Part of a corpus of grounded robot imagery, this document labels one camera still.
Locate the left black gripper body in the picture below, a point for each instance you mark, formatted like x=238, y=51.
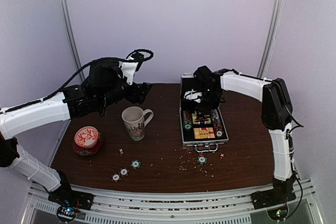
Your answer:
x=138, y=94

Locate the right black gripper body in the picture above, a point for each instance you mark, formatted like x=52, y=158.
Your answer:
x=211, y=95

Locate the aluminium poker case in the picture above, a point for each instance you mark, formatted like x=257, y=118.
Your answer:
x=188, y=82

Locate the black red triangle all-in marker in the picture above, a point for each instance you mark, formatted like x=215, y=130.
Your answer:
x=201, y=119

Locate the blue yellow card deck box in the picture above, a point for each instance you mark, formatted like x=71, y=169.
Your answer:
x=199, y=115

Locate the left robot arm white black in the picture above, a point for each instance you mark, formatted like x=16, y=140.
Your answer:
x=109, y=81

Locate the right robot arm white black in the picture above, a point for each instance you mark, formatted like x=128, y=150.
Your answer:
x=276, y=116

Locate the blue purple chip stack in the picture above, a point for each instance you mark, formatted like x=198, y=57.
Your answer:
x=217, y=126

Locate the white decorated mug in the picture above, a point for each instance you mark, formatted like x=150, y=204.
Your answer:
x=135, y=120

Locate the green red chip stack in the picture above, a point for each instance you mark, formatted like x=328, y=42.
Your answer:
x=187, y=120

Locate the red yellow card deck box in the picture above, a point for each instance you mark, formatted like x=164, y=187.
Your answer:
x=209, y=129

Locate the yellow big blind button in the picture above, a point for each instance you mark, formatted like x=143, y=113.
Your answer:
x=203, y=134

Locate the green poker chip right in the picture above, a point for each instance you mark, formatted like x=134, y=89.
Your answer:
x=202, y=160

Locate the green poker chip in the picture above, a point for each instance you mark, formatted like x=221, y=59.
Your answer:
x=202, y=160
x=135, y=164

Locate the red patterned bowl with lid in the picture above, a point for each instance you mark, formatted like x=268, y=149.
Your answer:
x=87, y=141

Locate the green poker chip centre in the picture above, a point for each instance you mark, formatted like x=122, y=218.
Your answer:
x=135, y=164

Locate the poker chip white centre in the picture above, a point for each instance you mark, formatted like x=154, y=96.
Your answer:
x=124, y=172

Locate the poker chip front left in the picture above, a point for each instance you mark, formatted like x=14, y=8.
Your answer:
x=115, y=177

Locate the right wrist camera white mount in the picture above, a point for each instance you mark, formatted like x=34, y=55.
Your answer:
x=193, y=95

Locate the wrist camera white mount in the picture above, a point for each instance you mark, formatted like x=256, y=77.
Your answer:
x=129, y=69
x=193, y=95

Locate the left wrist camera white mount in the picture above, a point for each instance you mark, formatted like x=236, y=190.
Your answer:
x=129, y=69

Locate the right aluminium frame post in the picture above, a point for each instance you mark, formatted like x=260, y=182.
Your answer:
x=271, y=38

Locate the aluminium frame post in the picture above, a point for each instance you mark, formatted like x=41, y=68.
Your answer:
x=271, y=38
x=70, y=33

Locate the front aluminium rail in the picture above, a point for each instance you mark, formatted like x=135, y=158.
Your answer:
x=229, y=206

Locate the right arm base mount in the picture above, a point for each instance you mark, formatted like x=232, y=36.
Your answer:
x=276, y=204

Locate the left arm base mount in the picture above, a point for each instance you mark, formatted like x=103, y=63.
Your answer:
x=70, y=205

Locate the left aluminium frame post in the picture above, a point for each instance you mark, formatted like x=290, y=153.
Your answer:
x=70, y=33

